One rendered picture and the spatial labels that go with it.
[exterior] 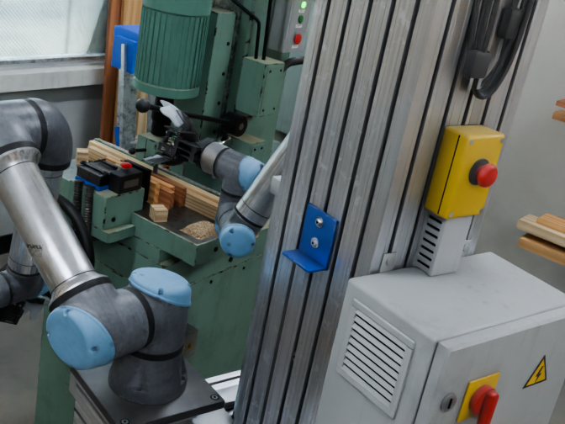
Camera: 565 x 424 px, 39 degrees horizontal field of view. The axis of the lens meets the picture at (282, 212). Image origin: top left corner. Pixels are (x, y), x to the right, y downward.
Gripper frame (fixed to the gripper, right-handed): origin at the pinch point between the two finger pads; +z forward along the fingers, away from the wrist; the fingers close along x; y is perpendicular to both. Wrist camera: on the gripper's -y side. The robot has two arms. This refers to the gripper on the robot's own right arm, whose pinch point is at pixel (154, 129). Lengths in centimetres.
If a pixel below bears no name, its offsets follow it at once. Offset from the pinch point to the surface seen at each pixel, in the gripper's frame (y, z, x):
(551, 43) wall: -233, -18, -65
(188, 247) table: -4.7, -17.0, 24.8
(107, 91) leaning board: -111, 126, 17
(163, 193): -13.7, 2.4, 17.9
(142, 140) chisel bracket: -12.8, 13.7, 6.9
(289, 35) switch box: -39, -4, -32
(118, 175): 2.9, 4.7, 13.8
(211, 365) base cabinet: -43, -11, 69
